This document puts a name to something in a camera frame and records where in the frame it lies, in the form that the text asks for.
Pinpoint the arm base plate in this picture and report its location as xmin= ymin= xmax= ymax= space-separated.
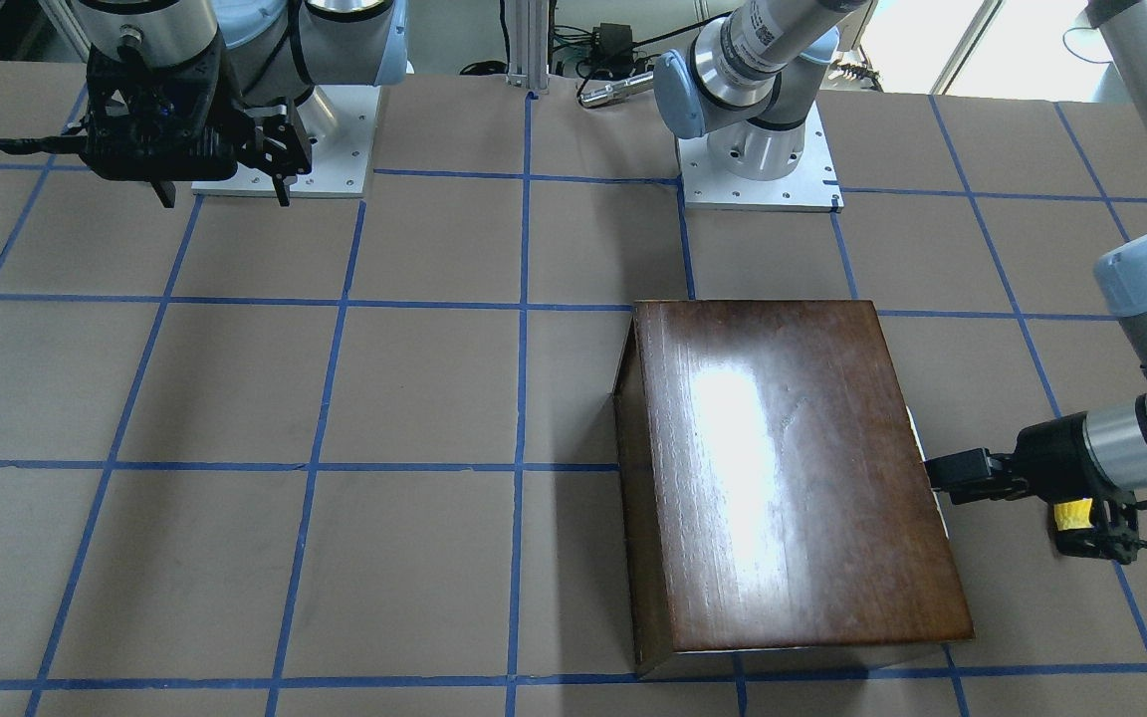
xmin=674 ymin=104 xmax=845 ymax=213
xmin=186 ymin=85 xmax=381 ymax=204

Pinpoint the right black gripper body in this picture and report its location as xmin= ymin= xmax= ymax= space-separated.
xmin=208 ymin=98 xmax=313 ymax=178

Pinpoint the light wood drawer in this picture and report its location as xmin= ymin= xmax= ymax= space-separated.
xmin=902 ymin=403 xmax=953 ymax=544

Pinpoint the yellow toy corn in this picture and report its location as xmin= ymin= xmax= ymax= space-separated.
xmin=1051 ymin=498 xmax=1095 ymax=533

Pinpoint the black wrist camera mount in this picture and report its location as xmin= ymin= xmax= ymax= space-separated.
xmin=0 ymin=45 xmax=241 ymax=185

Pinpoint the aluminium frame post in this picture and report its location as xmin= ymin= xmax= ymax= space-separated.
xmin=500 ymin=1 xmax=554 ymax=98

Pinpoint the dark wooden drawer cabinet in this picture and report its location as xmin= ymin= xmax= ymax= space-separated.
xmin=611 ymin=301 xmax=976 ymax=680

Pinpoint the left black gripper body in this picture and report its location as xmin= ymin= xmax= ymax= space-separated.
xmin=993 ymin=412 xmax=1097 ymax=501

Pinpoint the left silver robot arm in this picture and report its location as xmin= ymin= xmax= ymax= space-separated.
xmin=651 ymin=1 xmax=1147 ymax=504

